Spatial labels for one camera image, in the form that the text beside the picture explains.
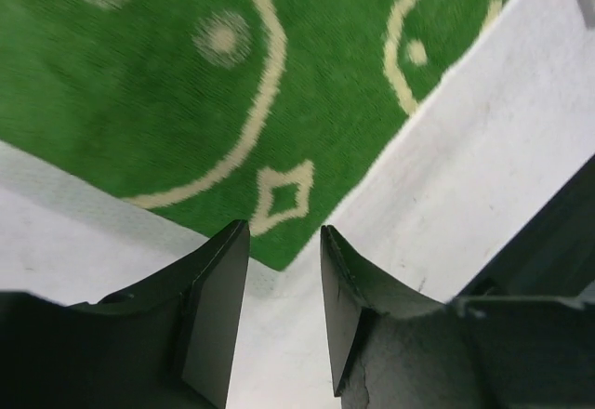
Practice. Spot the green and yellow patterned towel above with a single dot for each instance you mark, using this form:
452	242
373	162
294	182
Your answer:
426	131

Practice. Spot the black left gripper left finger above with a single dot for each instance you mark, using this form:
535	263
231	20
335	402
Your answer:
166	341

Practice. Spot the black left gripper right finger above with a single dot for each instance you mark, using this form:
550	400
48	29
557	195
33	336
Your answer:
519	335

